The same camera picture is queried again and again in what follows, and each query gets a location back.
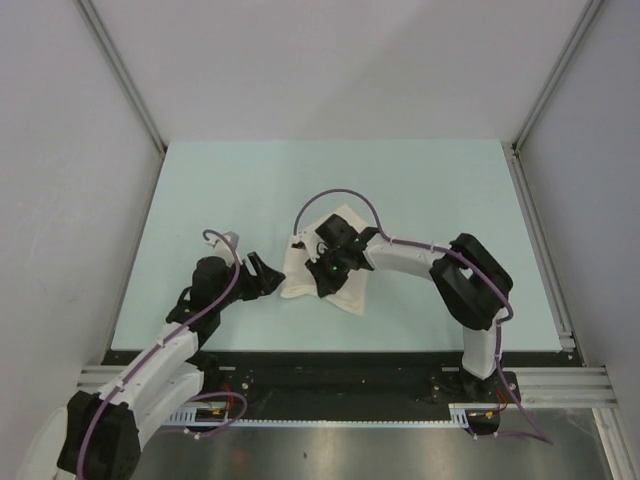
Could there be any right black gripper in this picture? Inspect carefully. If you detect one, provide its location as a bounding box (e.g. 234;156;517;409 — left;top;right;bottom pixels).
306;247;351;297

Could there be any white slotted cable duct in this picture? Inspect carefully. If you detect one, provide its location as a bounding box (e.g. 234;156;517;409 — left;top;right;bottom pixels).
159;403;501;429

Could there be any aluminium frame post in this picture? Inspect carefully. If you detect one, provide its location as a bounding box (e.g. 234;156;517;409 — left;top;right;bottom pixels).
73;0;168;159
510;0;607;152

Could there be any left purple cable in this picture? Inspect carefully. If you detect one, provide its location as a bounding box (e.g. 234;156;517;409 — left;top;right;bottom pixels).
77;228;249;479

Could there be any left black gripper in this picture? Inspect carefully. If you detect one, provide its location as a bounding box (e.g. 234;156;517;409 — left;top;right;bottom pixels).
213;252;284;311

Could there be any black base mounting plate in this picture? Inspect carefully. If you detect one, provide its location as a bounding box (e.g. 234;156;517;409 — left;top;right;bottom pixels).
100;349;586;426

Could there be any right aluminium side rail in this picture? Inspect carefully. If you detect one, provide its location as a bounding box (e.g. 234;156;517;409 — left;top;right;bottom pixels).
502;142;584;359

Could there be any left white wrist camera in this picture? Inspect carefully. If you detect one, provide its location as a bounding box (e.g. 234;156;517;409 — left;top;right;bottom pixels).
203;230;239;266

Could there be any left aluminium frame post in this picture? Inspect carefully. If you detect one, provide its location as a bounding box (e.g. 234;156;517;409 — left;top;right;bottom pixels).
73;0;168;159

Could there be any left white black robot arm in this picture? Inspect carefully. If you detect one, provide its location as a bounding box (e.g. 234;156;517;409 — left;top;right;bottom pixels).
56;252;285;479

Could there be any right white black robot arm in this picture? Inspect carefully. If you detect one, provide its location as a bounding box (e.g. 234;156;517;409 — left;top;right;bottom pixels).
301;214;513;401

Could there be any white cloth napkin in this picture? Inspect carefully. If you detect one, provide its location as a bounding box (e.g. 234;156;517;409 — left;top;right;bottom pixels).
281;215;369;315

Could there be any aluminium front rail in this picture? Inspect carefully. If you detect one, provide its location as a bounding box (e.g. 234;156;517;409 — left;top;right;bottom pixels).
72;364;614;404

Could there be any right aluminium frame post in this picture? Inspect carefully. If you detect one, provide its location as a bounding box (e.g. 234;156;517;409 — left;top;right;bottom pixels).
510;0;607;152

